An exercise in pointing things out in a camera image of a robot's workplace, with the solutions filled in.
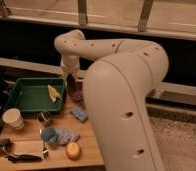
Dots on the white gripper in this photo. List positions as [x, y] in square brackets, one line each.
[70, 64]

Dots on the black eraser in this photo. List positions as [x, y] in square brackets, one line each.
[71, 85]

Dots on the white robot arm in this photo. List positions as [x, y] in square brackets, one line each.
[115, 86]

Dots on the purple bowl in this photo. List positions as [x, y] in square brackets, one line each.
[79, 94]

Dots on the yellow banana piece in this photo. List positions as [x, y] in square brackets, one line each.
[53, 93]

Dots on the blue sponge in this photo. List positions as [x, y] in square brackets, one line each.
[79, 113]

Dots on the green plastic tray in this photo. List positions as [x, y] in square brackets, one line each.
[30, 95]

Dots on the small metal cup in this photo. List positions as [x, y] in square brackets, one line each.
[44, 118]

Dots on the blue cloth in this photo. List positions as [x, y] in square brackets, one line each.
[61, 136]

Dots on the wooden table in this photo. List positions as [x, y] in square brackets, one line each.
[27, 141]

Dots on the white paper cup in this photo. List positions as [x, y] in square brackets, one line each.
[13, 118]

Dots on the yellow apple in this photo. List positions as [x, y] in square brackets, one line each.
[73, 150]

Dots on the black handled tool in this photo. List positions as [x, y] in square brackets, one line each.
[23, 158]

